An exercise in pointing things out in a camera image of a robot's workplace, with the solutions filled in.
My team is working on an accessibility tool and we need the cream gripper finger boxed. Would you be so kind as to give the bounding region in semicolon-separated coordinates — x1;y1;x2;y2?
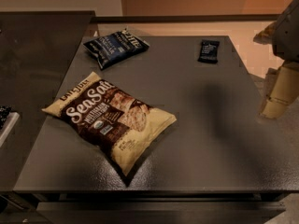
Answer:
260;61;299;119
253;21;276;45

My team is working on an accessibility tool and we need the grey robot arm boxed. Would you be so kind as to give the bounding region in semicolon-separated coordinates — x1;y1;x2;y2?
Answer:
253;0;299;119

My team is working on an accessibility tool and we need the blue kettle chip bag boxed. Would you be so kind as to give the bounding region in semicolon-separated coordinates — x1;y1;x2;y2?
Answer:
83;29;150;70

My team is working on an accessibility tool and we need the small black snack packet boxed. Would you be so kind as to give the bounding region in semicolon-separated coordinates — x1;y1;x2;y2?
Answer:
198;40;220;63

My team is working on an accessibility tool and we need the brown sea salt chip bag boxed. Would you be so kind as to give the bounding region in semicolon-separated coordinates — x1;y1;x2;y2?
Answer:
43;72;176;175

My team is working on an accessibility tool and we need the white tray with black items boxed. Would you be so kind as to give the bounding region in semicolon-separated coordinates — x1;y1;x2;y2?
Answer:
0;112;20;147

